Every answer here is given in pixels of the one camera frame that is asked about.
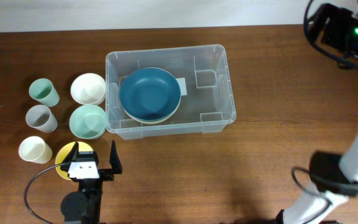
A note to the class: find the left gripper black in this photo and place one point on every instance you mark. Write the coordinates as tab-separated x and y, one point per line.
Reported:
108	174

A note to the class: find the yellow small bowl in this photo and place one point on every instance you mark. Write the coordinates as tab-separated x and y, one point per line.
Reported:
61	157

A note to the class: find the mint green small bowl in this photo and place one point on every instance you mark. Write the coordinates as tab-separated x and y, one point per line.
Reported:
88	122

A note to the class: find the cream large bowl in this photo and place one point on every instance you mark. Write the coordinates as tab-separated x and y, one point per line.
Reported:
141	120

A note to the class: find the dark blue large bowl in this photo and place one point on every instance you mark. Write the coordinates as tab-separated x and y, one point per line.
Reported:
149	93

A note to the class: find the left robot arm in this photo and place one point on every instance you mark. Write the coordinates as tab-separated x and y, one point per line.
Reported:
83	206

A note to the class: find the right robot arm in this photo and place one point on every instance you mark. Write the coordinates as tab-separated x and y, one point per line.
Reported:
332	31

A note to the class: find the cream cup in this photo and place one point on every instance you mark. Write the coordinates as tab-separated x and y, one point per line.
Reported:
35	149

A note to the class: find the grey translucent cup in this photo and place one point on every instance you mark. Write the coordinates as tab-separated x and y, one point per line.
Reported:
41	118

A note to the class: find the white small bowl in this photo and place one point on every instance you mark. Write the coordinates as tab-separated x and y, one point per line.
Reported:
88	89

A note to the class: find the mint green cup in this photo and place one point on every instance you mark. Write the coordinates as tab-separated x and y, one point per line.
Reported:
43	91

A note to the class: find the clear plastic storage bin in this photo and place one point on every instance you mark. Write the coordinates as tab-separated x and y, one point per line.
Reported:
208	106

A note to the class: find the white label in bin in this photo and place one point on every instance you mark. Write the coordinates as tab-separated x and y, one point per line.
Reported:
182	85

